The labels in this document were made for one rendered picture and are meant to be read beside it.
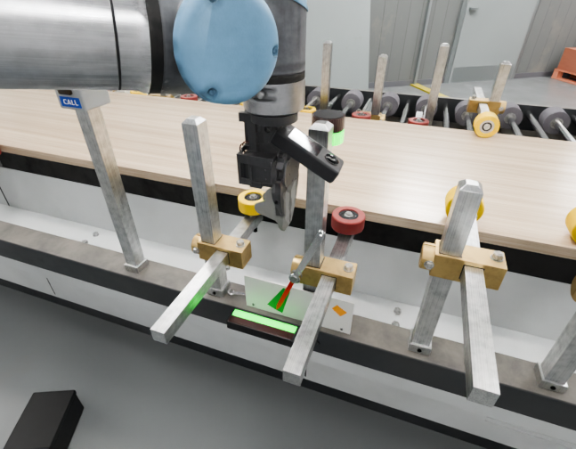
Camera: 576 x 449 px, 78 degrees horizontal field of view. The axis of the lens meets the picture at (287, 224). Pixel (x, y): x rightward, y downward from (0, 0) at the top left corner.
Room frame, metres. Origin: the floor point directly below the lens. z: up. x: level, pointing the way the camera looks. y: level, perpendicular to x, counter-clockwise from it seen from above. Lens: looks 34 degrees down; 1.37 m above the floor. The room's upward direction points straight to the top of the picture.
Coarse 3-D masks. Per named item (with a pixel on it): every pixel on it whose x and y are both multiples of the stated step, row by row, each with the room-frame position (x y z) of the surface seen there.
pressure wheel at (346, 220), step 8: (336, 208) 0.74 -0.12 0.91; (344, 208) 0.74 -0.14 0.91; (352, 208) 0.74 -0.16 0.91; (336, 216) 0.70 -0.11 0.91; (344, 216) 0.71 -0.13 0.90; (352, 216) 0.71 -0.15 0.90; (360, 216) 0.70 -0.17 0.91; (336, 224) 0.69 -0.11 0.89; (344, 224) 0.68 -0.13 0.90; (352, 224) 0.68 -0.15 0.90; (360, 224) 0.68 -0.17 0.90; (344, 232) 0.68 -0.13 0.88; (352, 232) 0.68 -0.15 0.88; (360, 232) 0.68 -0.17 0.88
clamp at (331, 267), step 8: (296, 256) 0.60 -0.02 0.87; (296, 264) 0.58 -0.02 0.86; (328, 264) 0.58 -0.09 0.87; (336, 264) 0.58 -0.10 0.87; (344, 264) 0.58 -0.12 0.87; (352, 264) 0.58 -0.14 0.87; (304, 272) 0.57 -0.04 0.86; (312, 272) 0.56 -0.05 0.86; (320, 272) 0.55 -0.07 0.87; (328, 272) 0.55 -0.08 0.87; (336, 272) 0.55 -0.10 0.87; (344, 272) 0.55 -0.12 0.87; (352, 272) 0.55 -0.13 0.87; (304, 280) 0.57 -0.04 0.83; (312, 280) 0.56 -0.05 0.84; (336, 280) 0.54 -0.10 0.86; (344, 280) 0.54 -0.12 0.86; (352, 280) 0.53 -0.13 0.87; (336, 288) 0.54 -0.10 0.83; (344, 288) 0.54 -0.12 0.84; (352, 288) 0.54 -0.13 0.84
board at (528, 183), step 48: (0, 96) 1.79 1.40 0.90; (48, 96) 1.79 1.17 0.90; (144, 96) 1.79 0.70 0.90; (0, 144) 1.17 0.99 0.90; (48, 144) 1.17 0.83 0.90; (144, 144) 1.17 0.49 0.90; (384, 144) 1.17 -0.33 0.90; (432, 144) 1.17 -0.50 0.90; (480, 144) 1.17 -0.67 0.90; (528, 144) 1.17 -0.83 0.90; (240, 192) 0.86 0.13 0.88; (336, 192) 0.83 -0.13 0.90; (384, 192) 0.83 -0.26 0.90; (432, 192) 0.83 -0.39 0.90; (528, 192) 0.83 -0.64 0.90; (480, 240) 0.65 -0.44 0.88; (528, 240) 0.62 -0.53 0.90
